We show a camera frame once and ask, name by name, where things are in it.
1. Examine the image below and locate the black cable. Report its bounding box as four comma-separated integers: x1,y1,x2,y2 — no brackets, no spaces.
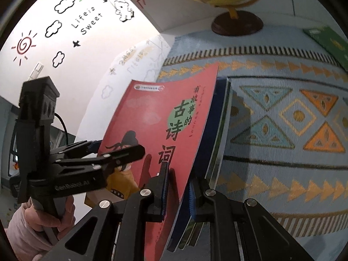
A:
52,112,70,144

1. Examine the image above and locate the olive green book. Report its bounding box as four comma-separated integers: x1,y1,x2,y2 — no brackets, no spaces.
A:
187,92,235,248

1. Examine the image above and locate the red orange illustrated book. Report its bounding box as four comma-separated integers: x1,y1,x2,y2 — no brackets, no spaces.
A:
84,63,219,260

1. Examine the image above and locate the left hand pink sleeve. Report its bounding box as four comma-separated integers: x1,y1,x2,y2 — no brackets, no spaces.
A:
5,195,77,256

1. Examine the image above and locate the patterned blue table runner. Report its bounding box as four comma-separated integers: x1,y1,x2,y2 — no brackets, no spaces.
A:
159,27,347,239

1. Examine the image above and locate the blue eagle fable book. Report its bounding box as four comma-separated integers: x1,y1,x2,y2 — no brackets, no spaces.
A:
166,77,232,252

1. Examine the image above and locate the dark green book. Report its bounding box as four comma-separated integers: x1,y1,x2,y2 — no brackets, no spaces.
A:
303,26,347,71

